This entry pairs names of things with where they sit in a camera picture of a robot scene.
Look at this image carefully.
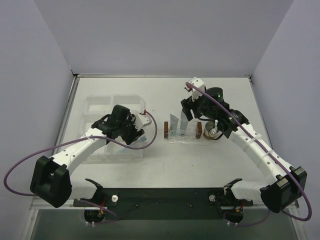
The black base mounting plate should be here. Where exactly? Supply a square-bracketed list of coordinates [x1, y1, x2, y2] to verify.
[73, 187, 253, 220]

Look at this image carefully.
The light blue toothbrush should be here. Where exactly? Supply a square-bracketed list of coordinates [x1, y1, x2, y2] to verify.
[118, 136, 147, 153]

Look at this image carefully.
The purple cable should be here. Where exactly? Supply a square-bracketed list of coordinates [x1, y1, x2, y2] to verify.
[3, 109, 158, 225]
[184, 81, 313, 227]

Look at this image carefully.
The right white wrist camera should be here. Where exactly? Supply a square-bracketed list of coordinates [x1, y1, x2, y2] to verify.
[184, 77, 205, 102]

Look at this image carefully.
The clear textured glass tray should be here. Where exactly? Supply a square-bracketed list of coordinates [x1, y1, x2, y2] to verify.
[163, 121, 214, 146]

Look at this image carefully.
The clear plastic organizer box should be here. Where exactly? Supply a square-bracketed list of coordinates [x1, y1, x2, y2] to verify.
[78, 94, 147, 164]

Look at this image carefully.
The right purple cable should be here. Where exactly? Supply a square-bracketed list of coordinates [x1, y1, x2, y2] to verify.
[184, 81, 313, 227]

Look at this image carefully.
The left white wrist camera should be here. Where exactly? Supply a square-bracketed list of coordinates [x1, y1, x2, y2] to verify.
[133, 111, 152, 131]

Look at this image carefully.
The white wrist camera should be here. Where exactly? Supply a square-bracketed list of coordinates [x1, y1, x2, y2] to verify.
[184, 77, 205, 102]
[133, 111, 152, 131]

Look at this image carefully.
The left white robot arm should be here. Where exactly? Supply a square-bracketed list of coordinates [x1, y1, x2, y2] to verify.
[30, 104, 152, 208]

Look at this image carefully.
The green cap toothpaste tube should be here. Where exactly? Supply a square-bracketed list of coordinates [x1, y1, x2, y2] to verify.
[170, 114, 179, 135]

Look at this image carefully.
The aluminium front rail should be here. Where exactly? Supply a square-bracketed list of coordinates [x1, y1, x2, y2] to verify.
[218, 198, 297, 208]

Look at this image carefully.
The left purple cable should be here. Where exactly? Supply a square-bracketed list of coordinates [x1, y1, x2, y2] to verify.
[3, 109, 158, 225]

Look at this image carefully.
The cream metal cup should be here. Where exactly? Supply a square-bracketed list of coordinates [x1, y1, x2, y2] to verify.
[203, 122, 221, 140]

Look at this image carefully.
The white dark-cap toothpaste tube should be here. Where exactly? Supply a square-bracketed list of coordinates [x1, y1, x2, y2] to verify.
[180, 111, 189, 135]

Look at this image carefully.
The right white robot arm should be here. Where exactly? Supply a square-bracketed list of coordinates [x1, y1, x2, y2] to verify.
[181, 84, 307, 213]

